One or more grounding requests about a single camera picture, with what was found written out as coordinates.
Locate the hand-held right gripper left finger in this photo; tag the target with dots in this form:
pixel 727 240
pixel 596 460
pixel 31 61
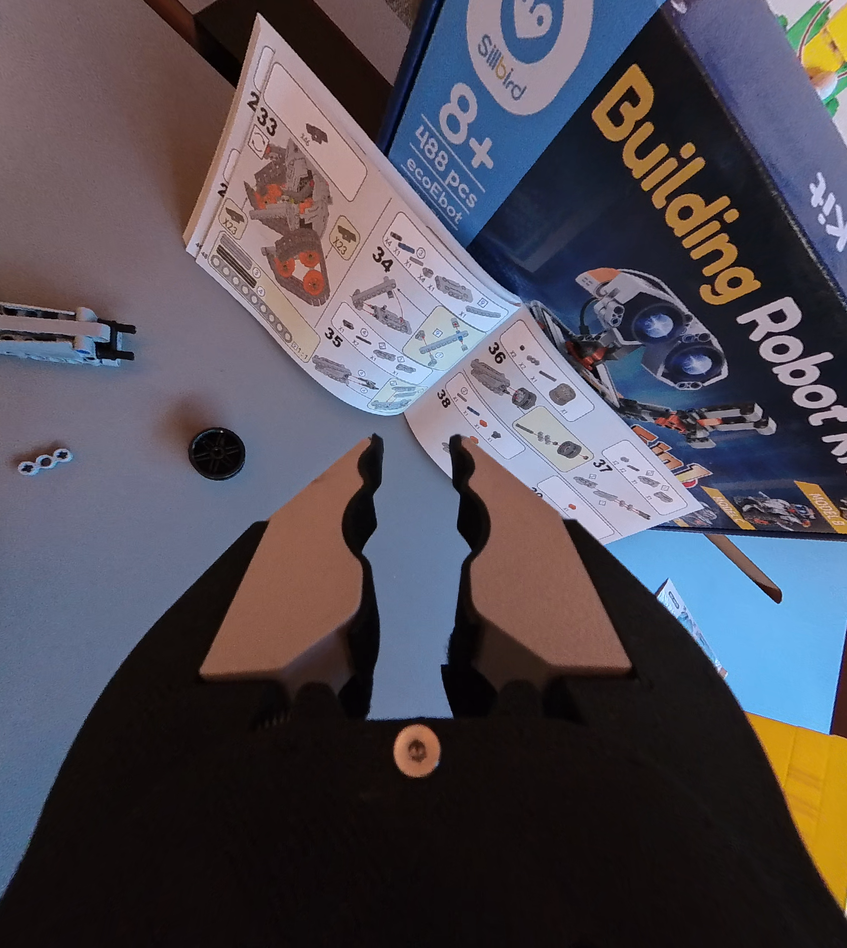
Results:
pixel 283 592

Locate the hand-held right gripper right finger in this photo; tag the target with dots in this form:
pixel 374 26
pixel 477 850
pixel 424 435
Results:
pixel 542 592

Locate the black toy wheel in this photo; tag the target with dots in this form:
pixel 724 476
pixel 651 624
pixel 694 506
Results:
pixel 216 453

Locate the blue printed leaflet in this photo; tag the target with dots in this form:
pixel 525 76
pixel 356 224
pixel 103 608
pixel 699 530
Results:
pixel 690 629

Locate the yellow bin with plastic bags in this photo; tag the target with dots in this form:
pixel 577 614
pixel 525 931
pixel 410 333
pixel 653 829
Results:
pixel 808 800

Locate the grey toy brick assembly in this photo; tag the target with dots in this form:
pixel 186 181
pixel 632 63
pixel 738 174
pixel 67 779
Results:
pixel 24 333

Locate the open instruction booklet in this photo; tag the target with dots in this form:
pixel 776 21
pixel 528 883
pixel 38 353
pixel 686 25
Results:
pixel 334 222

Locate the robot kit box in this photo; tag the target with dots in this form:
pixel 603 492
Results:
pixel 690 185

